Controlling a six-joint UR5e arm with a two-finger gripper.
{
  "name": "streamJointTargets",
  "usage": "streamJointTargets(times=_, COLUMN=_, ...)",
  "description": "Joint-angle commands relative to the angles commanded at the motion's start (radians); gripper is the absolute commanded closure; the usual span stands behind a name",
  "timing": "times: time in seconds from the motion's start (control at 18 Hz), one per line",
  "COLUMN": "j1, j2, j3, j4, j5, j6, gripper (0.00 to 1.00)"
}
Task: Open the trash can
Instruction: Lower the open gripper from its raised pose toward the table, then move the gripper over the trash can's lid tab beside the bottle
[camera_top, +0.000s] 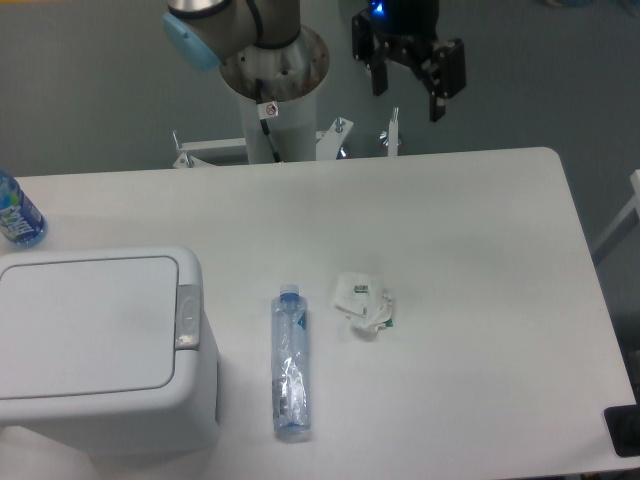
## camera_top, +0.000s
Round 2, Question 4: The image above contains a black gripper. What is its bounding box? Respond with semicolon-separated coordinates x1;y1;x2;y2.
351;0;467;122

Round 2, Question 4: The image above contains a white trash can lid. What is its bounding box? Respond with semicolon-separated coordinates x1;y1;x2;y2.
1;257;178;399

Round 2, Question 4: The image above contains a white trash can body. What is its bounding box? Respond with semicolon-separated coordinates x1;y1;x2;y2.
1;246;220;455

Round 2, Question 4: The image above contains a crumpled white paper wrapper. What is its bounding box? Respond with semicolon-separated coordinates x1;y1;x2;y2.
332;272;394;335

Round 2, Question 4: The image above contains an empty clear plastic bottle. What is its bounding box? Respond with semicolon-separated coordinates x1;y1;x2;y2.
271;284;311;443

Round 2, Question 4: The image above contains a blue labelled water bottle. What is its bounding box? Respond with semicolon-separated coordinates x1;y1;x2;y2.
1;171;47;248

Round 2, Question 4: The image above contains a black device at table corner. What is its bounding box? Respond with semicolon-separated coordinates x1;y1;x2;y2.
604;404;639;458

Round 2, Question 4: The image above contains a white pedestal base frame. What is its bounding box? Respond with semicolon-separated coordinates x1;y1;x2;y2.
171;106;404;170

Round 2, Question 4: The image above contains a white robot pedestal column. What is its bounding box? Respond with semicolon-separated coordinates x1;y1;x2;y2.
218;25;331;164

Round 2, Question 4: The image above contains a black cable on pedestal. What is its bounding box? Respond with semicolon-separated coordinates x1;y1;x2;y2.
254;77;283;164

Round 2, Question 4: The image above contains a white frame at right edge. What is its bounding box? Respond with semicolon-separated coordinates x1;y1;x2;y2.
591;170;639;265

